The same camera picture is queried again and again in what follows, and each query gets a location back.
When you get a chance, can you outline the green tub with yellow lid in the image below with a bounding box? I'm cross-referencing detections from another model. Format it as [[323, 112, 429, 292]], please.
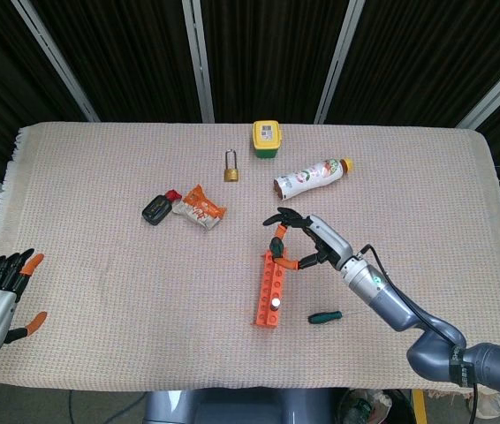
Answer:
[[251, 120, 284, 160]]

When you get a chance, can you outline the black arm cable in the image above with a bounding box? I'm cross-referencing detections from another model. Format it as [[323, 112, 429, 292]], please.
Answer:
[[355, 244, 483, 424]]

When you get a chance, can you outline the brass padlock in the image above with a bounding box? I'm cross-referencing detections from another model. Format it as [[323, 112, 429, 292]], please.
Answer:
[[223, 149, 240, 183]]

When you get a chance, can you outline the black bottle with red cap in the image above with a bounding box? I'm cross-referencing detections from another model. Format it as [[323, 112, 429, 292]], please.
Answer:
[[141, 189, 184, 226]]

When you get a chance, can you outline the black waste bin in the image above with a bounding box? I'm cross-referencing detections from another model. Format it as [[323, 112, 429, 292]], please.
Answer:
[[337, 387, 413, 424]]

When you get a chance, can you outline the white labelled bottle, yellow cap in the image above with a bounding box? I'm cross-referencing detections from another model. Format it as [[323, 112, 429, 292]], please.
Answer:
[[273, 157, 355, 203]]

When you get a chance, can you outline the grey robot torso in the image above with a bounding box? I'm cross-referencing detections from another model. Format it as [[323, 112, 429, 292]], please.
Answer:
[[143, 386, 344, 424]]

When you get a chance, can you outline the pink woven tablecloth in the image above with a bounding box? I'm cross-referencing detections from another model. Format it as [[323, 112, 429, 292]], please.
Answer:
[[0, 121, 500, 401]]

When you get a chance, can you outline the pale shoe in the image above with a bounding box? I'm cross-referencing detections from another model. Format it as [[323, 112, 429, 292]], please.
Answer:
[[465, 395, 483, 420]]

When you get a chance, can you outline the orange and white snack packet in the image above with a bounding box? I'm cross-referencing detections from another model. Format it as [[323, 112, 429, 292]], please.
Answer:
[[171, 184, 228, 231]]

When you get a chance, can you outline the teal handled screwdriver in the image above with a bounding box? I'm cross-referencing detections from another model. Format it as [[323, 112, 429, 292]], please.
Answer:
[[307, 310, 366, 326]]

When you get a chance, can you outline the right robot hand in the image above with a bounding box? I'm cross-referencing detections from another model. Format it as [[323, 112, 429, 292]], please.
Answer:
[[261, 207, 360, 271]]

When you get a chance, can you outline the orange perforated block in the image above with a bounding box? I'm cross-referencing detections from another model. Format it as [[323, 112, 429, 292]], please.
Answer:
[[249, 246, 290, 331]]

